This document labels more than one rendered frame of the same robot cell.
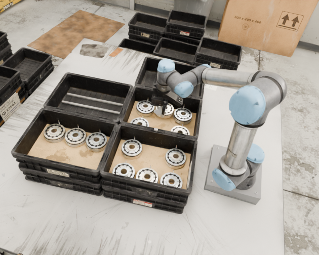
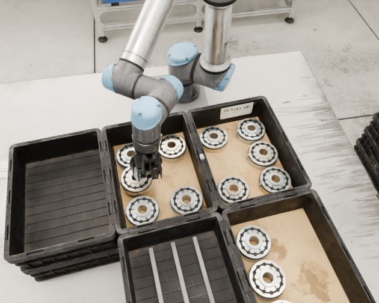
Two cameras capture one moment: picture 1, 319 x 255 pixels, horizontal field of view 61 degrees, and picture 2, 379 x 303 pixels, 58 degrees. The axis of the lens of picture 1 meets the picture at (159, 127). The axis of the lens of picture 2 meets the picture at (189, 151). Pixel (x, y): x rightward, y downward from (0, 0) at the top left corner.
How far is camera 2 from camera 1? 125 cm
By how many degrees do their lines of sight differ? 61
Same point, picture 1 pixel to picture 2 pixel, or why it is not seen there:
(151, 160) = (230, 165)
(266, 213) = not seen: hidden behind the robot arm
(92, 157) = (276, 235)
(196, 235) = not seen: hidden behind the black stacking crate
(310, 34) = not seen: outside the picture
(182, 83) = (172, 83)
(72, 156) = (296, 264)
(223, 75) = (154, 25)
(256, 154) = (186, 46)
